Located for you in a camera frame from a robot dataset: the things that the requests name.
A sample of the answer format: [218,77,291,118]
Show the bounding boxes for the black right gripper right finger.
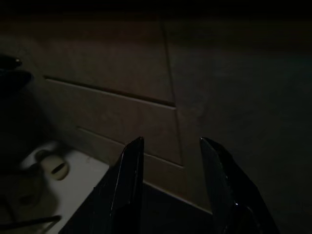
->
[199,136,281,234]

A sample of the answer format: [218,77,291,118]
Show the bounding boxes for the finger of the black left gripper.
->
[0,70,34,86]
[0,55,23,68]

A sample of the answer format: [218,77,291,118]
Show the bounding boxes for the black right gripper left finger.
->
[92,136,145,234]

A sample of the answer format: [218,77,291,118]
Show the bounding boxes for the grey drawer front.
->
[24,19,176,107]
[77,127,188,195]
[43,77,183,167]

